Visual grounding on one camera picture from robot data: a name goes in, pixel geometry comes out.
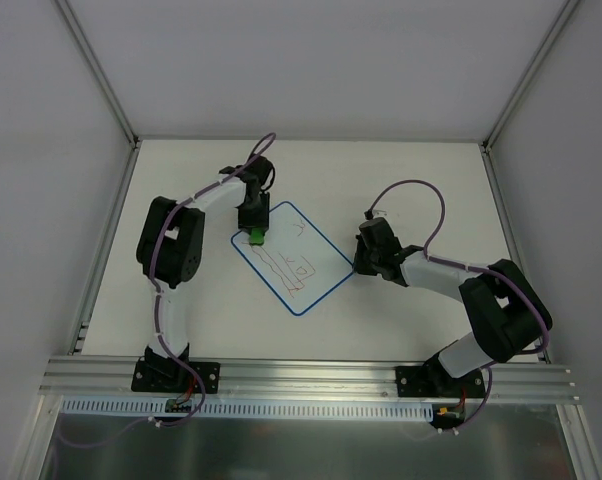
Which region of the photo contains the aluminium corner frame post left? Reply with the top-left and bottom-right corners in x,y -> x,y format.
52,0 -> 139,148

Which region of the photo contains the green whiteboard eraser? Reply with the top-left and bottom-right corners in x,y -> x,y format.
248,227 -> 267,246

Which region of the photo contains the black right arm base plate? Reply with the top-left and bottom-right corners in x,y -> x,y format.
394,364 -> 486,399

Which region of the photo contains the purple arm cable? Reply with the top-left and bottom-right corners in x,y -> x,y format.
53,132 -> 277,449
368,179 -> 552,444

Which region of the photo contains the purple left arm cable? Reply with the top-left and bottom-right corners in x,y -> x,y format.
53,132 -> 277,449

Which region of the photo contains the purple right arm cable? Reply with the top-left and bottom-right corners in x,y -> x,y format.
368,179 -> 552,444

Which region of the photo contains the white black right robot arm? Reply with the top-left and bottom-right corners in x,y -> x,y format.
353,214 -> 553,398

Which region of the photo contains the blue-framed small whiteboard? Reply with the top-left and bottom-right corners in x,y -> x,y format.
230,201 -> 353,317

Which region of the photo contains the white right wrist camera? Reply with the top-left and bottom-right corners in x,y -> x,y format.
364,209 -> 387,220

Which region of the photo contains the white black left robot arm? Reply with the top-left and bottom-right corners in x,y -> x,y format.
136,154 -> 275,391

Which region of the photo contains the aluminium corner frame post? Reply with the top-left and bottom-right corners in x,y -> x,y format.
482,0 -> 582,152
52,0 -> 139,148

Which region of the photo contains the aluminium front rail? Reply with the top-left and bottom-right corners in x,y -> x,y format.
38,355 -> 581,405

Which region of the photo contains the aluminium corner frame post right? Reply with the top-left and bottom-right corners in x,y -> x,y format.
482,0 -> 582,152

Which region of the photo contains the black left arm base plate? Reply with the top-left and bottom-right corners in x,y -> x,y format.
130,357 -> 221,394

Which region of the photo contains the white slotted cable duct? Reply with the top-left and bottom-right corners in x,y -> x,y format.
60,396 -> 434,423

